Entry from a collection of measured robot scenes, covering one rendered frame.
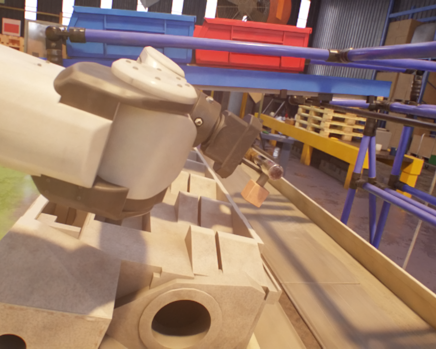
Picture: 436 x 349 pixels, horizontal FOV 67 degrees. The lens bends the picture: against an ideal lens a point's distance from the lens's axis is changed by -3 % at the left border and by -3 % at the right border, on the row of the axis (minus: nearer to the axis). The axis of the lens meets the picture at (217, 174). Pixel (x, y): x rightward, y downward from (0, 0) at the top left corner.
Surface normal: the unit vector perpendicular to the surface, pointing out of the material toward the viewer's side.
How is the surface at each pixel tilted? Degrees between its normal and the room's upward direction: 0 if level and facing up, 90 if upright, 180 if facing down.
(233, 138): 90
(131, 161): 100
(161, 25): 92
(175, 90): 58
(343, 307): 0
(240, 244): 22
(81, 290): 38
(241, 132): 90
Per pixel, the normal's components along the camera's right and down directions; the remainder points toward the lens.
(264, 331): 0.16, -0.95
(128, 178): 0.22, 0.44
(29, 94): 0.36, -0.23
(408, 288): -0.97, -0.10
